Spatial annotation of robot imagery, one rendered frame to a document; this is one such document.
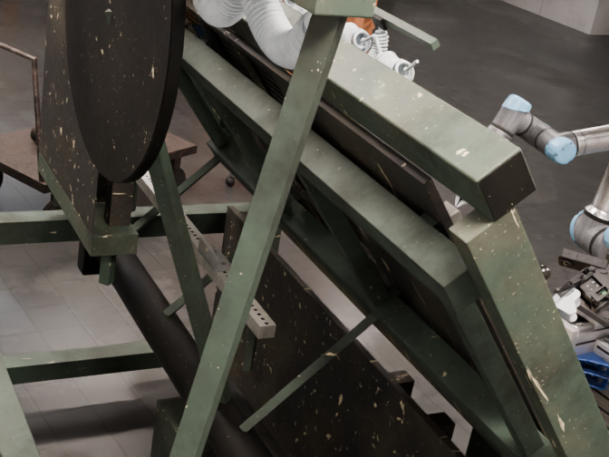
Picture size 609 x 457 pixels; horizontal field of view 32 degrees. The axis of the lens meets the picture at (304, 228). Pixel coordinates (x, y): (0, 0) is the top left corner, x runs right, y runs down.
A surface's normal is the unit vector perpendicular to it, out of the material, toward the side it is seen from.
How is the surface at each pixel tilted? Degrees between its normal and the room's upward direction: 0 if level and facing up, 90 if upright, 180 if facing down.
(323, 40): 83
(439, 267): 37
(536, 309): 90
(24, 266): 0
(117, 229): 0
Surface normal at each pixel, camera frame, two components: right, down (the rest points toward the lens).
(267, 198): -0.29, 0.22
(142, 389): 0.16, -0.90
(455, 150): -0.41, -0.69
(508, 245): 0.43, 0.43
